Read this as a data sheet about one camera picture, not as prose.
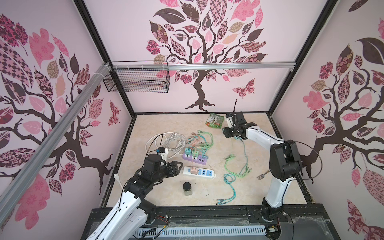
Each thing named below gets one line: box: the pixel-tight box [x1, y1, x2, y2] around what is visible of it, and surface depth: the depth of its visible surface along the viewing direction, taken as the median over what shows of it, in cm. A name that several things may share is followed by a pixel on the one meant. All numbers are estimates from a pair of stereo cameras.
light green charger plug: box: [191, 149, 199, 158], surface depth 92 cm
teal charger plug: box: [184, 147, 192, 156], surface depth 92 cm
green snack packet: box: [205, 113, 225, 129], surface depth 116 cm
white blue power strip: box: [183, 166, 216, 179], surface depth 87 cm
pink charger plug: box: [190, 167, 198, 175], surface depth 85 cm
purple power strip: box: [182, 153, 208, 165], surface depth 94 cm
